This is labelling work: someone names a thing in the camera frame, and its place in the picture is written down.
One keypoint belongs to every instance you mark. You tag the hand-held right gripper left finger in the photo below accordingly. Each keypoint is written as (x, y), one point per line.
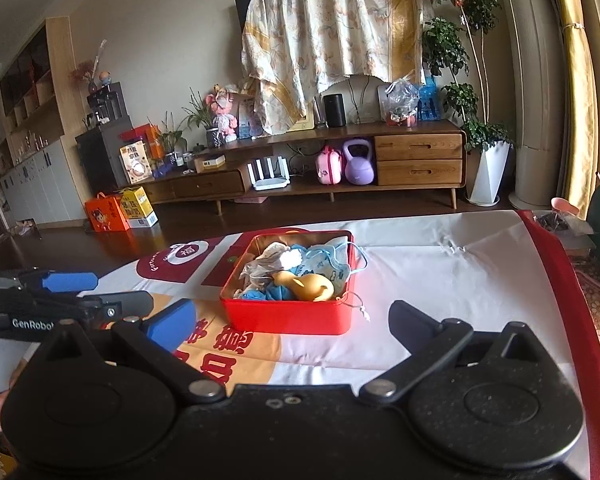
(172, 322)

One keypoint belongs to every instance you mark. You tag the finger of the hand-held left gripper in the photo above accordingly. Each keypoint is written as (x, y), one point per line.
(70, 282)
(120, 305)

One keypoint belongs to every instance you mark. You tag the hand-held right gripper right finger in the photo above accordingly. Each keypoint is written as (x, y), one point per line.
(415, 322)

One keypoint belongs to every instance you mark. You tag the blue nitrile glove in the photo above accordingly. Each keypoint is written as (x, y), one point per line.
(260, 294)

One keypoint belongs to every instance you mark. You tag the clear packet with pink label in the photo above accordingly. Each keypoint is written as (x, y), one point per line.
(252, 275)

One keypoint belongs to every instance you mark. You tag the blue printed face mask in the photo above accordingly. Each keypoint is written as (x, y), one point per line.
(330, 262)

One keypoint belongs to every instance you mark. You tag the red tin box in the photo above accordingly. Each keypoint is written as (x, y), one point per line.
(285, 317)

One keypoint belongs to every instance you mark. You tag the yellow soft toy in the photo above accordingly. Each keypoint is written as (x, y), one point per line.
(307, 285)

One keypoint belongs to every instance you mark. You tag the orange gift bag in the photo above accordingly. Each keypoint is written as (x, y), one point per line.
(105, 215)

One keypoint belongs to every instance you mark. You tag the printed tablecloth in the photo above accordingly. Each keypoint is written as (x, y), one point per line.
(480, 270)

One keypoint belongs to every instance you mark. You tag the yellow carton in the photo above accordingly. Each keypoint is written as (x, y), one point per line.
(137, 205)

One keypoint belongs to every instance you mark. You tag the black cabinet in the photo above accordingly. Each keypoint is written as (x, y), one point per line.
(100, 155)

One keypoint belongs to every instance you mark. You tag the cream printed carton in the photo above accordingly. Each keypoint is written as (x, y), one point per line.
(136, 162)

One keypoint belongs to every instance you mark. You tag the dark wooden drawer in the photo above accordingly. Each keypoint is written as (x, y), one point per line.
(207, 185)

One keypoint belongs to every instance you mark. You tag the pink flat box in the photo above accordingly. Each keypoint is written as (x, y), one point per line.
(252, 199)

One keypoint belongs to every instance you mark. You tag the light wooden drawer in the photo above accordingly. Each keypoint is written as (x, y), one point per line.
(417, 172)
(417, 147)

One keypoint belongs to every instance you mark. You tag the orange box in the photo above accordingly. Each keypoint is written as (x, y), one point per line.
(150, 142)

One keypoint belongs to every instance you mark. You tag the purple kettlebell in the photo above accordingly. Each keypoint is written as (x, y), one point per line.
(359, 170)

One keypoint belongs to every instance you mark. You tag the small beige box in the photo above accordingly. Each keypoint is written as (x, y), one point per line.
(210, 162)

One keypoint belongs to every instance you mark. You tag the white planter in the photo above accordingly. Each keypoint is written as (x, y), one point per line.
(490, 175)

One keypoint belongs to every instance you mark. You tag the white router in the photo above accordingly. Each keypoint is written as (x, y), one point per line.
(269, 182)

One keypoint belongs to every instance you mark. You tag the small potted plant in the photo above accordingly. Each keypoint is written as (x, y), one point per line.
(172, 137)

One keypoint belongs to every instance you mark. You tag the pink small suitcase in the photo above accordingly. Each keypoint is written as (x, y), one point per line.
(329, 167)

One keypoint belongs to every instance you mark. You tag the black coffee machine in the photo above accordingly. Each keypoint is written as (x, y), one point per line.
(105, 105)

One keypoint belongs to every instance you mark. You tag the potted plant in patterned pot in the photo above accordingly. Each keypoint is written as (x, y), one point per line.
(213, 137)

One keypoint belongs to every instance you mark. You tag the pink plastic dish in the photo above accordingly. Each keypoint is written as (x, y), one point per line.
(565, 206)

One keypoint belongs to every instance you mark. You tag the wooden TV cabinet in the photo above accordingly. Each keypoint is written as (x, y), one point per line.
(360, 130)

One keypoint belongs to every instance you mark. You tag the small round figurine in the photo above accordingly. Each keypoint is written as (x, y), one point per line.
(105, 77)

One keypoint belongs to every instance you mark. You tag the pink doll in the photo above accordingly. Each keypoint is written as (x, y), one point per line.
(225, 120)

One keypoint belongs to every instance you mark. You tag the pink dried flowers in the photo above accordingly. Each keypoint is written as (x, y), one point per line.
(82, 70)

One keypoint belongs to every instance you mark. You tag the printed picture board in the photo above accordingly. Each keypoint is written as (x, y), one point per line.
(247, 117)

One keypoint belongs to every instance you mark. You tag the clear plastic bag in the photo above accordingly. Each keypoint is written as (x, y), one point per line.
(402, 100)

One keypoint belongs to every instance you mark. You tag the black speaker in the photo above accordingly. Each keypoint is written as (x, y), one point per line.
(334, 110)

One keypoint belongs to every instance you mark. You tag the clear glass jar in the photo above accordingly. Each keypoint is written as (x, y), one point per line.
(319, 112)

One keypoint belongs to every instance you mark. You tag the white fan-shaped ornament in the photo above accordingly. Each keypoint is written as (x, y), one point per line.
(362, 97)

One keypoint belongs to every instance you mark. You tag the beige standing air conditioner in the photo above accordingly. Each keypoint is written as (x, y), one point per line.
(535, 85)

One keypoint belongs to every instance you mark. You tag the tall potted tree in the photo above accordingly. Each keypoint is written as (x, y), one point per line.
(450, 45)

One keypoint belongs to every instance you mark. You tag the yellow curtain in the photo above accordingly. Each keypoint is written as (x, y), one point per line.
(580, 85)

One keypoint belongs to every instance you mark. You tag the floral draped cloth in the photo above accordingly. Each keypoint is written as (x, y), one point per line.
(320, 35)

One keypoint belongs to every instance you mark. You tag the black television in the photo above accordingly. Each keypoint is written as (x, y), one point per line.
(242, 15)

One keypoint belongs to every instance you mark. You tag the wooden wall cabinet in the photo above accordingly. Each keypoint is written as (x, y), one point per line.
(55, 175)

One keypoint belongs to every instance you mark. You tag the yellow picture frame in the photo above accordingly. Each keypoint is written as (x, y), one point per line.
(302, 122)

